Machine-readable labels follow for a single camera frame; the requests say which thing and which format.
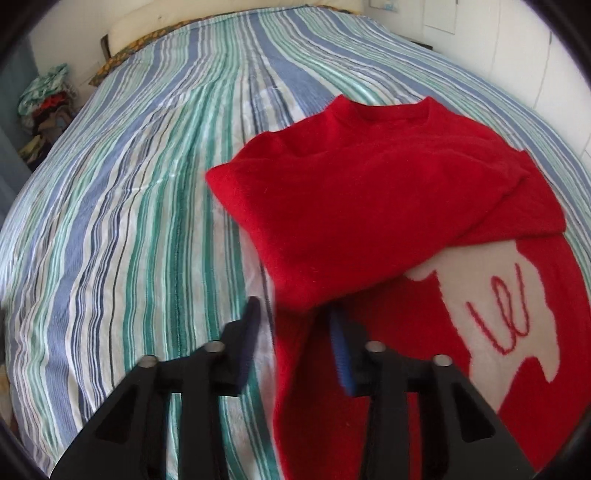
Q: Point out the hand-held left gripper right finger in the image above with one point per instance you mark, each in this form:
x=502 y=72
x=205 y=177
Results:
x=342 y=355

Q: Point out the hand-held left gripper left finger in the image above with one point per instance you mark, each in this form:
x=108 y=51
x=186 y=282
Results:
x=249 y=337

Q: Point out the red sweater with white animal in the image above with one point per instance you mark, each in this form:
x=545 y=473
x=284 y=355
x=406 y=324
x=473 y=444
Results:
x=369 y=198

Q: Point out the pile of mixed clothes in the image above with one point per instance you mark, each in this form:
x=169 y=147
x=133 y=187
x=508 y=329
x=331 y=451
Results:
x=46 y=129

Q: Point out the striped bed cover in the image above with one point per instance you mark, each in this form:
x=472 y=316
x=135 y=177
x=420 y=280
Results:
x=138 y=207

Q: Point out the blue curtain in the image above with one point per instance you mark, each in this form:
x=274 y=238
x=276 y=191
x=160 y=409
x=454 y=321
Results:
x=16 y=152

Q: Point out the yellow floral pillow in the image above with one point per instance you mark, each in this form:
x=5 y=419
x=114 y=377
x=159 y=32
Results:
x=120 y=57

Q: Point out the dark bedside table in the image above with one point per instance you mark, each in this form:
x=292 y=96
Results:
x=422 y=45

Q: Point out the cream padded headboard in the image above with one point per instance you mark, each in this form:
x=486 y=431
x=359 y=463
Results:
x=138 y=34

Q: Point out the teal patterned cloth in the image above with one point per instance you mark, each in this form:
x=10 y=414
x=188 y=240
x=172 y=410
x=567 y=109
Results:
x=41 y=90

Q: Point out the white wardrobe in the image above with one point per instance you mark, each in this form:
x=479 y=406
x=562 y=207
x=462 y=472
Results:
x=508 y=55

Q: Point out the white wall switch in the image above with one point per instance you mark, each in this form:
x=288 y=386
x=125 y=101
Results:
x=383 y=4

